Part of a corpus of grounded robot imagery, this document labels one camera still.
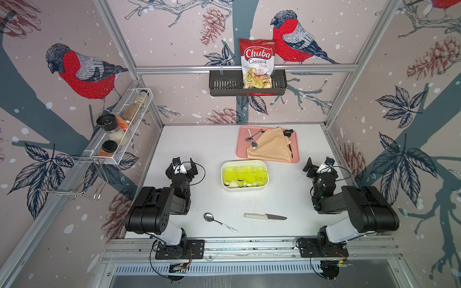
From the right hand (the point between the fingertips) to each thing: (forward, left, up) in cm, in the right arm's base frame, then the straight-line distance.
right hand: (318, 159), depth 90 cm
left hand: (-3, +68, +2) cm, 69 cm away
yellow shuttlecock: (-9, +46, -4) cm, 47 cm away
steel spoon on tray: (+17, +32, -10) cm, 38 cm away
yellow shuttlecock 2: (-7, +40, -4) cm, 41 cm away
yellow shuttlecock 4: (-7, +29, -5) cm, 30 cm away
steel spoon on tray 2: (+20, +34, -9) cm, 41 cm away
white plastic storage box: (-12, +43, -9) cm, 46 cm away
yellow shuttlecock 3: (-8, +35, -3) cm, 36 cm away
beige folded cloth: (+17, +20, -10) cm, 28 cm away
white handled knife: (-26, +28, -10) cm, 40 cm away
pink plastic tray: (+18, +37, -10) cm, 43 cm away
